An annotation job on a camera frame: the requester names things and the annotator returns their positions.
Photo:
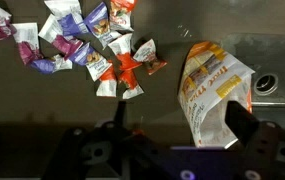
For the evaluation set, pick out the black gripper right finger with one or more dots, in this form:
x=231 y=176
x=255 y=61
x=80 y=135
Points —
x=240 y=123

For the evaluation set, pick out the orange white snack sachet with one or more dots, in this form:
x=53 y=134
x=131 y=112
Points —
x=121 y=15
x=125 y=51
x=107 y=83
x=148 y=56
x=131 y=85

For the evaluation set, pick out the stainless steel sink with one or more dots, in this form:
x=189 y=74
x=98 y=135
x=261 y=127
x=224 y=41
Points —
x=275 y=53

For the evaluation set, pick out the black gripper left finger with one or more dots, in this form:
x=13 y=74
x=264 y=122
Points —
x=115 y=140

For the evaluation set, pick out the purple white snack sachet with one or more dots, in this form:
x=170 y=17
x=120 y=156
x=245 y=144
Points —
x=93 y=61
x=67 y=16
x=98 y=23
x=48 y=65

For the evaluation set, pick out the white orange snack bag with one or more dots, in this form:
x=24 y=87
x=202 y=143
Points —
x=212 y=90

